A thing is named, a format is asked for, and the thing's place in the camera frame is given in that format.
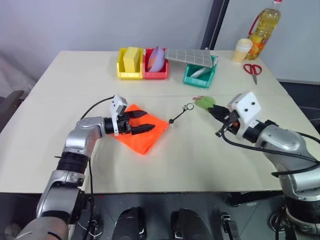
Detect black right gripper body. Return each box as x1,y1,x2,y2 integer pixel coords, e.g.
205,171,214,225
219,109,242,135

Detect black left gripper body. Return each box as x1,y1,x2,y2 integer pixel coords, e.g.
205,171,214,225
116,111,133,137

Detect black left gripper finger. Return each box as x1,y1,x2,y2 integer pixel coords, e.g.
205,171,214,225
128,109,149,120
129,123,157,137

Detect green leaf-shaped object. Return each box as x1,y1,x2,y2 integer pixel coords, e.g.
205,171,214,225
192,96,217,111

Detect orange fabric pouch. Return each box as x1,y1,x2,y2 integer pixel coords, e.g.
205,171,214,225
116,104,170,157

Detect white tube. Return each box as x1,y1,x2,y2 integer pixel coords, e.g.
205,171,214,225
190,66,210,79

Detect teal plastic bin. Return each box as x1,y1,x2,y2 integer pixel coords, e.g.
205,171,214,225
182,55,221,90

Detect yellow plastic bin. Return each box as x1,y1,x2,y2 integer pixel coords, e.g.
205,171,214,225
116,47,145,81

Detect red plastic bin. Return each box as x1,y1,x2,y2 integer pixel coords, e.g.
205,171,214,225
142,48,171,81

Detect yellow sponge block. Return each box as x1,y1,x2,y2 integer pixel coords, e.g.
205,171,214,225
123,46,141,74

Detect purple bowl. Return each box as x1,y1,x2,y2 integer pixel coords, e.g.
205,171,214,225
145,46,167,74

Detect grey checkered cloth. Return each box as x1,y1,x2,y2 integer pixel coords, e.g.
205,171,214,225
163,47,217,69

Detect cream paper cup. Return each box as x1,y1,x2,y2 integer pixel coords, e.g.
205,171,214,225
232,38,254,64

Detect cooking oil bottle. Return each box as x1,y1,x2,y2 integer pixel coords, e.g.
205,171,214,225
243,0,283,61

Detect dark rounded shape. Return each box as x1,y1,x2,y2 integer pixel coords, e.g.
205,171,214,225
170,207,216,240
113,206,147,240

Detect black clamp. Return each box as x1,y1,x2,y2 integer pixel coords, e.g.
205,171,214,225
219,211,241,240

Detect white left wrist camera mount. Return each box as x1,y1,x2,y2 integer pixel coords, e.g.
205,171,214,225
109,94,129,137

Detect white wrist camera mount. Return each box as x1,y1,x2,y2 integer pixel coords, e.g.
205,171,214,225
226,90,263,140
109,94,129,137

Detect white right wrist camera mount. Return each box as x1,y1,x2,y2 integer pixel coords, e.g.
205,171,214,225
226,90,263,140

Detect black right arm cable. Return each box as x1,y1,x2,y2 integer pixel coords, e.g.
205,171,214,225
215,124,320,179

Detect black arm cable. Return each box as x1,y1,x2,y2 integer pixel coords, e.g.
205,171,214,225
79,96,116,233
215,124,320,179

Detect black drawstring with ring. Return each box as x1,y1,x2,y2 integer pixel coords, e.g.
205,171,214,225
168,103,195,125

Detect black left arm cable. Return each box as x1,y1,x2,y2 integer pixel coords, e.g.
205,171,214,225
79,96,116,233

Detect red-handled scissors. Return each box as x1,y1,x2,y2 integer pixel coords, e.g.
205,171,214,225
243,63,263,86

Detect dark vertical post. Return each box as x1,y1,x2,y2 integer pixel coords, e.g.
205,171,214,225
199,0,227,51

